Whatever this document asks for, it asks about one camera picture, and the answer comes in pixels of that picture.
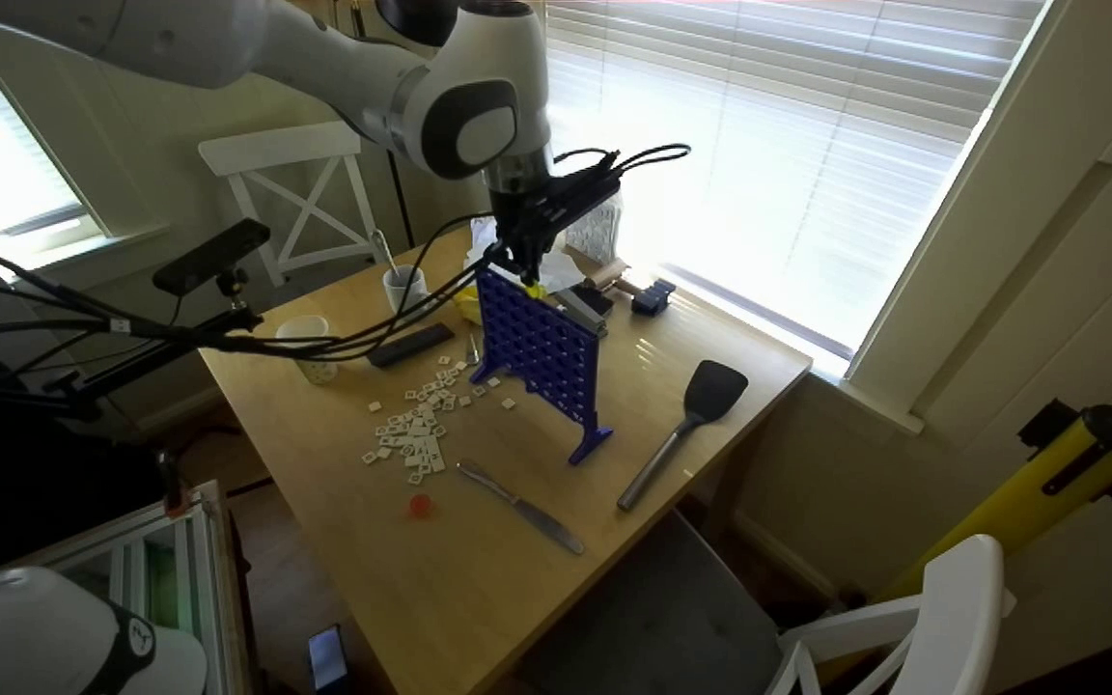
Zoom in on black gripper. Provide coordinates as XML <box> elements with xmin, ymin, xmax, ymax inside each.
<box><xmin>489</xmin><ymin>175</ymin><xmax>588</xmax><ymax>290</ymax></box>

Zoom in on metal spoon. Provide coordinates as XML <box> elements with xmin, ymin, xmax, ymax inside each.
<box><xmin>450</xmin><ymin>455</ymin><xmax>588</xmax><ymax>561</ymax></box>

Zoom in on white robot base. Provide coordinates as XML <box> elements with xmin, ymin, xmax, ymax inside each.
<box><xmin>0</xmin><ymin>422</ymin><xmax>213</xmax><ymax>695</ymax></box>

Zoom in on blue connect four board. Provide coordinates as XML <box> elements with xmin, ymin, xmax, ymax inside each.
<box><xmin>466</xmin><ymin>259</ymin><xmax>619</xmax><ymax>472</ymax></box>

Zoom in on clear cup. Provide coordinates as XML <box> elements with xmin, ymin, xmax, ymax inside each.
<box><xmin>378</xmin><ymin>262</ymin><xmax>433</xmax><ymax>319</ymax></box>

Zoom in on black remote control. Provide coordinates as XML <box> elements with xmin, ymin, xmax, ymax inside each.
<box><xmin>367</xmin><ymin>319</ymin><xmax>459</xmax><ymax>374</ymax></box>

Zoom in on black spatula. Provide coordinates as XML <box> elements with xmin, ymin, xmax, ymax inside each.
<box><xmin>612</xmin><ymin>353</ymin><xmax>751</xmax><ymax>516</ymax></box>

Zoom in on speckled cup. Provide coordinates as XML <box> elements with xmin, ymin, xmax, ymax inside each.
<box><xmin>271</xmin><ymin>312</ymin><xmax>343</xmax><ymax>386</ymax></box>

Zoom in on white cross-back chair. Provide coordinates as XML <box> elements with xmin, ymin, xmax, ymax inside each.
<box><xmin>764</xmin><ymin>527</ymin><xmax>1010</xmax><ymax>695</ymax></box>
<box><xmin>193</xmin><ymin>120</ymin><xmax>392</xmax><ymax>290</ymax></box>

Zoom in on white window blinds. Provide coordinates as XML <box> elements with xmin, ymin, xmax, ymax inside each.
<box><xmin>539</xmin><ymin>0</ymin><xmax>1051</xmax><ymax>360</ymax></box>

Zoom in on grey rug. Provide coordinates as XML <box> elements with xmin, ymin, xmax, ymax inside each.
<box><xmin>513</xmin><ymin>513</ymin><xmax>793</xmax><ymax>695</ymax></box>

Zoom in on black smartphone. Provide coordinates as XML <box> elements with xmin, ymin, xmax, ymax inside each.
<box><xmin>306</xmin><ymin>622</ymin><xmax>356</xmax><ymax>695</ymax></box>

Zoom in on glass display cabinet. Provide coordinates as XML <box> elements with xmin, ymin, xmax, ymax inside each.
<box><xmin>7</xmin><ymin>477</ymin><xmax>257</xmax><ymax>695</ymax></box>

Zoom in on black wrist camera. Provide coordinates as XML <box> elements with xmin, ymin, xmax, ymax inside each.
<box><xmin>539</xmin><ymin>155</ymin><xmax>624</xmax><ymax>218</ymax></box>

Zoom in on blue mallet wooden handle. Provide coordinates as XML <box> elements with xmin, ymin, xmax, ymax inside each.
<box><xmin>588</xmin><ymin>253</ymin><xmax>681</xmax><ymax>319</ymax></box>

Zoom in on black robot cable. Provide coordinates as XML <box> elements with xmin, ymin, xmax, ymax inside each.
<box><xmin>0</xmin><ymin>140</ymin><xmax>693</xmax><ymax>377</ymax></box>

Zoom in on black stereo camera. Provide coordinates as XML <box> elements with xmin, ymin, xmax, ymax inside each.
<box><xmin>148</xmin><ymin>214</ymin><xmax>276</xmax><ymax>299</ymax></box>

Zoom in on black camera stand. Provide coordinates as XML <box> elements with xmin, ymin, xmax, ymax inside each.
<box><xmin>46</xmin><ymin>286</ymin><xmax>264</xmax><ymax>400</ymax></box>

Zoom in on yellow barrier post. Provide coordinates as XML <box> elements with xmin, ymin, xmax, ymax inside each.
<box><xmin>881</xmin><ymin>397</ymin><xmax>1112</xmax><ymax>610</ymax></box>

